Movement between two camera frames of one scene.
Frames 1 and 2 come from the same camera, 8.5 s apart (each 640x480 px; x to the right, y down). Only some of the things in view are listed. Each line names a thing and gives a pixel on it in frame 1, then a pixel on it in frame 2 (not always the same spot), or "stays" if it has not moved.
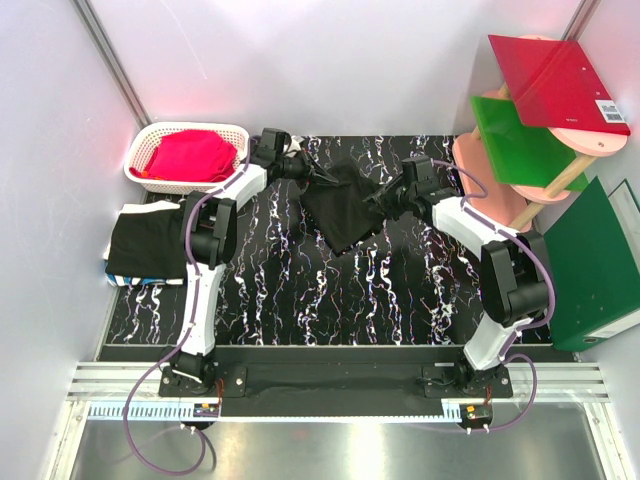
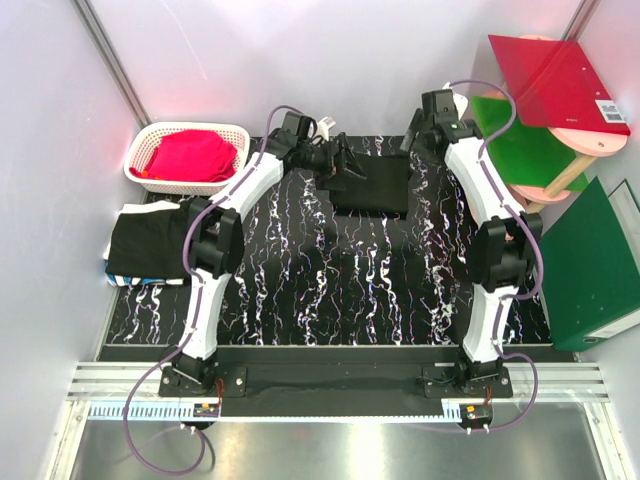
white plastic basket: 184,157 stays
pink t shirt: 189,156 stays
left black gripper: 311,171 → 339,162
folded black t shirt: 147,245 stays
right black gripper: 383,196 → 416,127
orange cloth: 145,174 stays
